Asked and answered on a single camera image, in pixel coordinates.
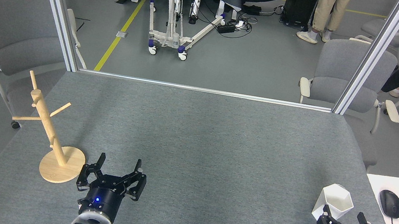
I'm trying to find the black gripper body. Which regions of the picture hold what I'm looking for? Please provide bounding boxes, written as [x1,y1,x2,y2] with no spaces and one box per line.
[76,173,129,224]

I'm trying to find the white faceted cup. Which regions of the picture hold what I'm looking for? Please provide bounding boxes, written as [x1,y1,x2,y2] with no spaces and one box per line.
[310,181,357,224]

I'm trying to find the wooden cup rack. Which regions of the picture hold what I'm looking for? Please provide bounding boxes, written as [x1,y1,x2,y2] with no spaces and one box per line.
[4,68,99,188]

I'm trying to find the black computer mouse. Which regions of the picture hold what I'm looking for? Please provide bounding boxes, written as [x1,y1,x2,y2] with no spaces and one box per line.
[376,189,399,219]

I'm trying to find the grey upholstered chair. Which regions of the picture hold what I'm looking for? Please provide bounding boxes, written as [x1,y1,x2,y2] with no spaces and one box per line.
[0,0,97,139]
[287,32,399,175]

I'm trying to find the black power strip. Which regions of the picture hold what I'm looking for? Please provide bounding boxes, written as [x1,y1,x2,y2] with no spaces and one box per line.
[217,22,236,35]

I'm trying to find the black case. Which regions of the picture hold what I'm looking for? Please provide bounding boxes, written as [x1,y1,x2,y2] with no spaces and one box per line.
[281,0,320,30]

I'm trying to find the silver aluminium rail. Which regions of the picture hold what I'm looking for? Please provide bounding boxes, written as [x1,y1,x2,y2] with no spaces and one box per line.
[78,68,335,114]

